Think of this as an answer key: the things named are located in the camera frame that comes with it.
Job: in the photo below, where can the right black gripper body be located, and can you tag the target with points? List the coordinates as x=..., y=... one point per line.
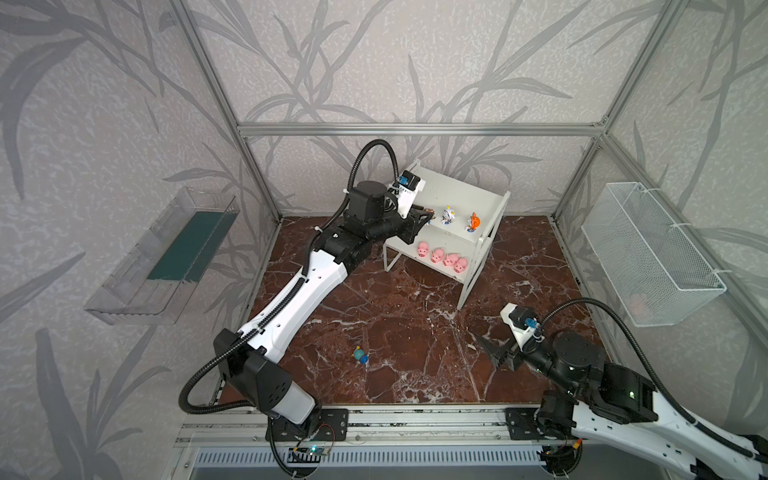
x=507, y=354

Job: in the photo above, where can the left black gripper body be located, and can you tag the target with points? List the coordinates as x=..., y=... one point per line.
x=410, y=222

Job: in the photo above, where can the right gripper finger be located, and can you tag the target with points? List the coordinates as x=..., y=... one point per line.
x=496, y=353
x=512, y=362

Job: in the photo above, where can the pink pig toy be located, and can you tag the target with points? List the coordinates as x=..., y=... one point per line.
x=423, y=249
x=451, y=259
x=437, y=255
x=461, y=265

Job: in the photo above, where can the white hooded Doraemon figure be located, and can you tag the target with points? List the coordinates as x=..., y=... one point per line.
x=448, y=216

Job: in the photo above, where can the orange hooded Doraemon figure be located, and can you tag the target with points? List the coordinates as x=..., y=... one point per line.
x=473, y=223

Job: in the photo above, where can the teal hooded Doraemon figure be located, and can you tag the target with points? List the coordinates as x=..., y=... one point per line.
x=360, y=356

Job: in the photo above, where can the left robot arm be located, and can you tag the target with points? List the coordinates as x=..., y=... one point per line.
x=248, y=359

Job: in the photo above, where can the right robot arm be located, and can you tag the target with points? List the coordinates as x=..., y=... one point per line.
x=594, y=399

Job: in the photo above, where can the white two-tier shelf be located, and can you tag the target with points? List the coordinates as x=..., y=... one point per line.
x=441, y=191

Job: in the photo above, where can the pink toy in basket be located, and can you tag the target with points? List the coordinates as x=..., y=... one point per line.
x=639, y=308

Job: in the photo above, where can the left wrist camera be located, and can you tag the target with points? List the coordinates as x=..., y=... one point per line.
x=407, y=187

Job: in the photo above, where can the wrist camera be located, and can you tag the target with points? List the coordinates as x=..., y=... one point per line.
x=524, y=324
x=407, y=187

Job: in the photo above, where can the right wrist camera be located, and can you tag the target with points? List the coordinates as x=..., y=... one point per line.
x=524, y=324

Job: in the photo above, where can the white wire mesh basket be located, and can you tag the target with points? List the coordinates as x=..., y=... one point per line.
x=643, y=250

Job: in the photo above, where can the clear plastic wall bin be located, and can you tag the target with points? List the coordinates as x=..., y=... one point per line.
x=154, y=282

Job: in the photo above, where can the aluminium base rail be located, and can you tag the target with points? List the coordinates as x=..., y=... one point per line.
x=431, y=424

